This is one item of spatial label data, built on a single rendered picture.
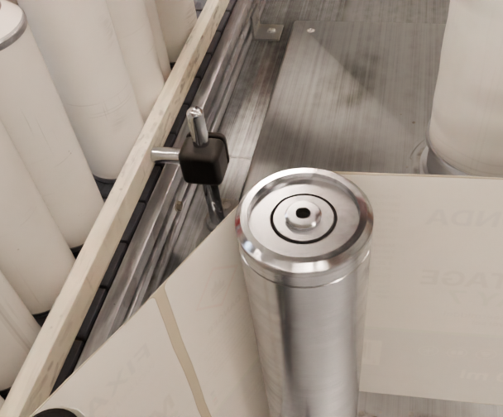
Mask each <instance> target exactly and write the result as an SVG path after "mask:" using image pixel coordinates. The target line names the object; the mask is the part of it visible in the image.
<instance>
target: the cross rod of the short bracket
mask: <svg viewBox="0 0 503 417"><path fill-rule="evenodd" d="M180 149H181V148H174V147H163V146H153V148H152V149H151V160H152V162H155V163H165V164H175V165H179V164H180V162H179V158H178V155H179V152H180Z"/></svg>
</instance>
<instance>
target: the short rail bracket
mask: <svg viewBox="0 0 503 417"><path fill-rule="evenodd" d="M186 116H187V120H188V124H189V130H190V132H189V133H188V134H187V136H186V138H185V140H184V143H183V145H182V147H181V149H180V152H179V155H178V158H179V162H180V168H181V171H182V174H183V177H184V181H185V182H187V183H190V184H198V185H203V188H204V195H205V198H206V203H207V206H208V213H209V217H210V220H211V223H212V224H214V225H219V224H220V223H221V222H222V221H223V220H224V219H225V217H224V212H223V205H222V200H221V196H220V192H219V187H218V186H219V185H220V184H221V183H222V182H223V179H224V176H225V174H226V171H227V168H228V163H229V159H230V158H229V154H228V144H227V139H226V137H225V136H224V135H223V134H222V133H220V132H208V130H207V126H206V122H205V118H204V111H203V109H202V108H200V107H198V106H193V107H191V108H189V109H188V110H187V113H186Z"/></svg>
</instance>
